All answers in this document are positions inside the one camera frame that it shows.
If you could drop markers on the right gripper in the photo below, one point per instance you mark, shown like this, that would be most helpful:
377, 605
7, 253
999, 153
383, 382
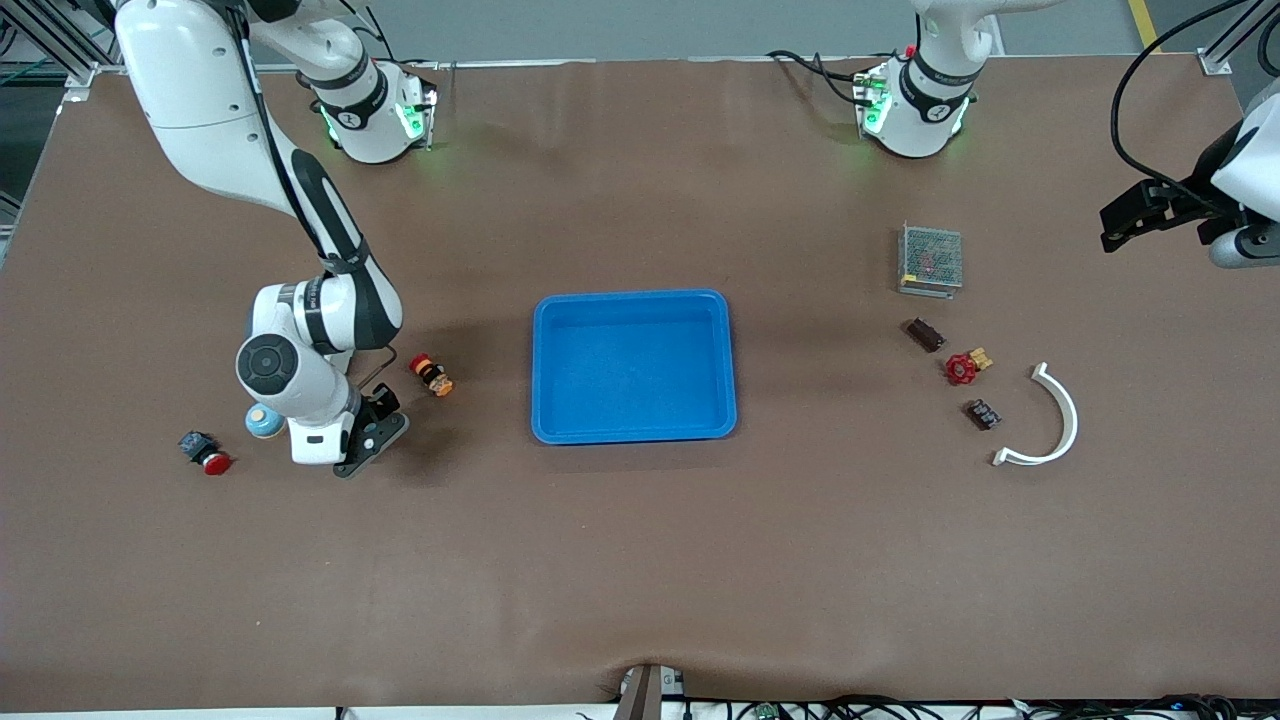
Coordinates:
383, 405

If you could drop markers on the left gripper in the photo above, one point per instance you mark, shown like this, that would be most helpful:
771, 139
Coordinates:
1183, 199

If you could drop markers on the light blue call bell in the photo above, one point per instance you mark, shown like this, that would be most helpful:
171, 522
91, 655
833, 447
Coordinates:
264, 421

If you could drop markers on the dark brown cylindrical capacitor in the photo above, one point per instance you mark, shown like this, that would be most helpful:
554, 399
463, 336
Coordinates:
983, 414
925, 335

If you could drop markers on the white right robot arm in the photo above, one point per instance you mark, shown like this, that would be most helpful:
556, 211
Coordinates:
200, 100

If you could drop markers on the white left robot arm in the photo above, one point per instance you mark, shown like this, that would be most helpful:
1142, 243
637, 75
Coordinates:
915, 125

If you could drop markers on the red push button grey base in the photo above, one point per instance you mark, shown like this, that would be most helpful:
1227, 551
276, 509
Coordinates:
215, 462

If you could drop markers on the white curved pipe clamp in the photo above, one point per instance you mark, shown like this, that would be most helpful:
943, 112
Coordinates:
1073, 418

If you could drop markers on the metal mesh power supply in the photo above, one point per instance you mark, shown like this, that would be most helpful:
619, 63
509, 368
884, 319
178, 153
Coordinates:
930, 258

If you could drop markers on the blue plastic tray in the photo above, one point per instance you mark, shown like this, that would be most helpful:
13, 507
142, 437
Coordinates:
640, 360

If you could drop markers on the red yellow emergency stop switch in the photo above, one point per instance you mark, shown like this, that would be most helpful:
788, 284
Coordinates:
432, 376

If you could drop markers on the aluminium frame corner post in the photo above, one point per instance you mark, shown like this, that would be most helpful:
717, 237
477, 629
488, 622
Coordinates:
1217, 64

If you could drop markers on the grey camera stand bracket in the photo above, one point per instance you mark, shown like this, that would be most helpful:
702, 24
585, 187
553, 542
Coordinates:
640, 695

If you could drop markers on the aluminium frame with black struts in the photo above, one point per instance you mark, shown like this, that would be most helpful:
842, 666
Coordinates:
75, 78

